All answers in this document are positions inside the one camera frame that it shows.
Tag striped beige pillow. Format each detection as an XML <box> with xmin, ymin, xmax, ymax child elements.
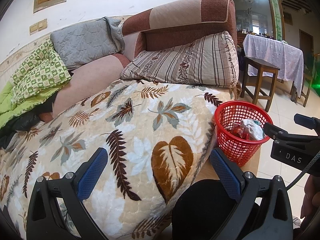
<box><xmin>120</xmin><ymin>31</ymin><xmax>239</xmax><ymax>89</ymax></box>

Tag pink bolster cushion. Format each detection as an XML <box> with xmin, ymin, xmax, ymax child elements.
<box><xmin>52</xmin><ymin>54</ymin><xmax>130</xmax><ymax>118</ymax></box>

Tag green checkered quilt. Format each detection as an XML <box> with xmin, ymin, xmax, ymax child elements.
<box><xmin>1</xmin><ymin>38</ymin><xmax>71</xmax><ymax>127</ymax></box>

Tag grey quilted pillow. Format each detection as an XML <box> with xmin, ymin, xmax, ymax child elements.
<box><xmin>50</xmin><ymin>17</ymin><xmax>125</xmax><ymax>71</ymax></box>

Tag black jacket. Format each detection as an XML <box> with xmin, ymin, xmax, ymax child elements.
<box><xmin>1</xmin><ymin>92</ymin><xmax>57</xmax><ymax>149</ymax></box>

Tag brown padded headboard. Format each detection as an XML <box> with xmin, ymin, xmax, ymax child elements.
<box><xmin>121</xmin><ymin>0</ymin><xmax>237</xmax><ymax>61</ymax></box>

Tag leaf pattern fleece blanket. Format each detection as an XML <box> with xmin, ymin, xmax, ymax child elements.
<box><xmin>1</xmin><ymin>80</ymin><xmax>232</xmax><ymax>239</ymax></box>

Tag red snack wrapper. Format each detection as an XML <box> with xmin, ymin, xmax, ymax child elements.
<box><xmin>229</xmin><ymin>126</ymin><xmax>250</xmax><ymax>140</ymax></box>

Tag person's right hand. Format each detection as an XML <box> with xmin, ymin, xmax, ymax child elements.
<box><xmin>300</xmin><ymin>175</ymin><xmax>319</xmax><ymax>218</ymax></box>

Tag wooden stool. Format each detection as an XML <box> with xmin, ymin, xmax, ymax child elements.
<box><xmin>240</xmin><ymin>56</ymin><xmax>280</xmax><ymax>112</ymax></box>

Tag red plastic mesh basket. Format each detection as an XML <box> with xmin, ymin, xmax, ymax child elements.
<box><xmin>214</xmin><ymin>101</ymin><xmax>273</xmax><ymax>167</ymax></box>

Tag table with lilac cloth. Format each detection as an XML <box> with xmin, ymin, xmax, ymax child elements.
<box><xmin>242</xmin><ymin>34</ymin><xmax>304</xmax><ymax>96</ymax></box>

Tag white knitted glove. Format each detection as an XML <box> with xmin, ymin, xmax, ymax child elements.
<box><xmin>240</xmin><ymin>119</ymin><xmax>265</xmax><ymax>140</ymax></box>

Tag gold wall switch plates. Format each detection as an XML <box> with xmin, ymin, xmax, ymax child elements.
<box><xmin>29</xmin><ymin>18</ymin><xmax>48</xmax><ymax>35</ymax></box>

